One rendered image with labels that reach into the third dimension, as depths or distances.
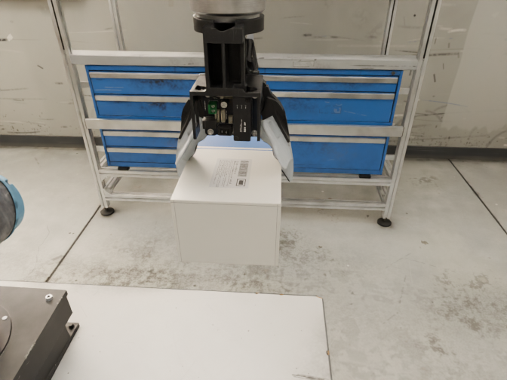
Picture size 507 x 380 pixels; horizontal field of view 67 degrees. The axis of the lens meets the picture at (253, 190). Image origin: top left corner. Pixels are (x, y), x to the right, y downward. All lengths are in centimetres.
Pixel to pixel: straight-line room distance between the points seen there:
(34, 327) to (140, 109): 146
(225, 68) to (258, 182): 14
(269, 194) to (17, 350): 53
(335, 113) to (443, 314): 105
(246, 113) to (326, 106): 158
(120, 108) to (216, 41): 176
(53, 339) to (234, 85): 61
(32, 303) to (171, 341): 27
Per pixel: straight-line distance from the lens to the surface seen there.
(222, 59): 38
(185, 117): 47
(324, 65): 188
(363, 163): 212
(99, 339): 88
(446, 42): 294
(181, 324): 86
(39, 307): 83
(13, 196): 79
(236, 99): 39
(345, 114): 199
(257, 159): 49
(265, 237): 43
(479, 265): 228
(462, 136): 324
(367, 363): 169
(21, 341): 80
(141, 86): 203
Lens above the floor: 136
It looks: 33 degrees down
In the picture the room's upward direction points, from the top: straight up
